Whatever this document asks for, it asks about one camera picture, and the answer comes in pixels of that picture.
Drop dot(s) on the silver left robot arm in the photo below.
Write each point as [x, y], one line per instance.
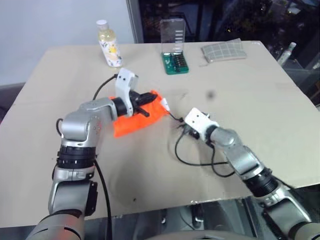
[75, 125]

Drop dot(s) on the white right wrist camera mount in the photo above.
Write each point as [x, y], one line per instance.
[198, 120]

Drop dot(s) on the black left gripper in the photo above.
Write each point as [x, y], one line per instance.
[134, 98]

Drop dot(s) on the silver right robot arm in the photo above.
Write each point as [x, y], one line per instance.
[240, 155]

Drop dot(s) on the grey window frame post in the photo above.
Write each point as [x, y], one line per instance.
[135, 20]

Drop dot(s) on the grey checked cloth pouch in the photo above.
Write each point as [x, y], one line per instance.
[223, 51]

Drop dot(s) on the green bit box clear lid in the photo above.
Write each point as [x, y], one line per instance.
[175, 57]

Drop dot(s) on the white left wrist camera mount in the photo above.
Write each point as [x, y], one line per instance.
[124, 86]

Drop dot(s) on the orange fabric pouch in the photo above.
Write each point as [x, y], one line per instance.
[135, 121]

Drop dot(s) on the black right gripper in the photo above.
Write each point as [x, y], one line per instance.
[191, 131]

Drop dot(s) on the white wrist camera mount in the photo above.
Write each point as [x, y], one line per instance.
[124, 86]
[198, 120]

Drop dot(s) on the clear bottle with white cap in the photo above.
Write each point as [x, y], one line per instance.
[286, 53]

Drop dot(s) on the yellow drink bottle white cap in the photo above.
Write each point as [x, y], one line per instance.
[111, 47]

